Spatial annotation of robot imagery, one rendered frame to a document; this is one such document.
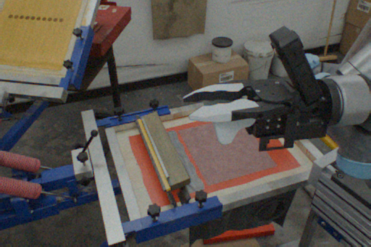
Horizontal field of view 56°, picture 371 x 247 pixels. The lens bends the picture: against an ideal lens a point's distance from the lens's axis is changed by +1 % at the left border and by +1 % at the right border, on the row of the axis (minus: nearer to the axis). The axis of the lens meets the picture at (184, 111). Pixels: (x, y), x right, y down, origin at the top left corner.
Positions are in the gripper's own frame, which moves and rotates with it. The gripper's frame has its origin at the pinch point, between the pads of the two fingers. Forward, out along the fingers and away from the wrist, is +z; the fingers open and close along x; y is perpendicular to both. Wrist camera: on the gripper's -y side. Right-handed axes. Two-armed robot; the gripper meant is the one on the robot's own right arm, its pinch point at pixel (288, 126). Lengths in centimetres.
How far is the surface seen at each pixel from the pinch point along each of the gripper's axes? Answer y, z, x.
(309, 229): 13, 66, 17
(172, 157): 8, -8, -57
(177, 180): 19, -8, -58
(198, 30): -195, 41, 37
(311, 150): 16.7, -0.8, -1.0
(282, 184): 28.2, -0.9, -21.5
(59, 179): 3, -6, -97
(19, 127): -48, 6, -113
